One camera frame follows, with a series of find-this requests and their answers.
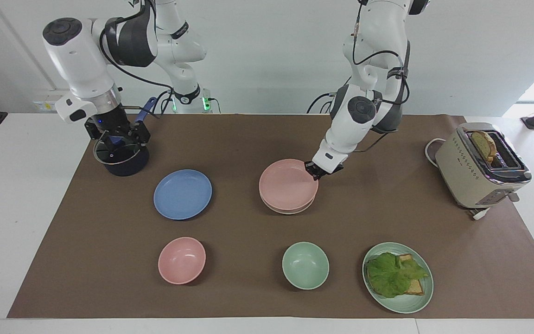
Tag black cable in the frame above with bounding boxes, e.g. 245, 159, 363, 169
351, 0, 411, 106
99, 4, 176, 116
306, 83, 349, 115
354, 132, 390, 154

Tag green lettuce leaf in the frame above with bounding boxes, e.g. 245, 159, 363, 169
366, 252, 430, 299

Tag blue plate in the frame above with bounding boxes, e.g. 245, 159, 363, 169
153, 169, 213, 221

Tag beige plate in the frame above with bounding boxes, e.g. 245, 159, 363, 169
261, 195, 316, 215

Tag green plate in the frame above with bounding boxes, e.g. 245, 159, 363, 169
362, 242, 434, 315

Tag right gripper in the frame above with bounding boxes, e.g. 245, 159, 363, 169
85, 105, 152, 148

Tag dark blue pot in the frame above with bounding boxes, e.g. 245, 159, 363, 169
93, 97, 158, 177

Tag toast slice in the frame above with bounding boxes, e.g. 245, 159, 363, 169
397, 253, 426, 295
471, 130, 497, 163

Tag pink plate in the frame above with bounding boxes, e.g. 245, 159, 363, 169
259, 159, 319, 212

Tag pink bowl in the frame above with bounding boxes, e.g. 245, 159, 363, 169
158, 237, 207, 285

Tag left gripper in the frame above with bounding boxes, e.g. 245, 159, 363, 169
305, 161, 344, 181

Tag beige toaster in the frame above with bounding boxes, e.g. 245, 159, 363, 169
435, 122, 533, 210

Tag green bowl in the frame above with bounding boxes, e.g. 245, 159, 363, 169
282, 242, 330, 291

